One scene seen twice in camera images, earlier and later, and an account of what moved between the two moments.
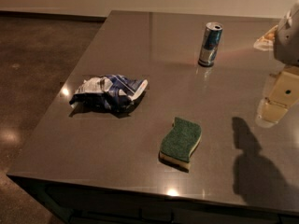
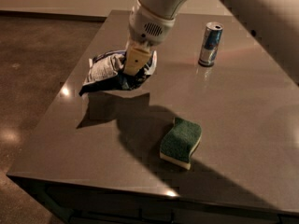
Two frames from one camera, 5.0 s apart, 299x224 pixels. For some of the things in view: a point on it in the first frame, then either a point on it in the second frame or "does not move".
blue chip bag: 111,92 to 106,72
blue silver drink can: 211,37 does not move
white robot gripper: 288,44 to 149,28
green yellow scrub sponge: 179,144 does not move
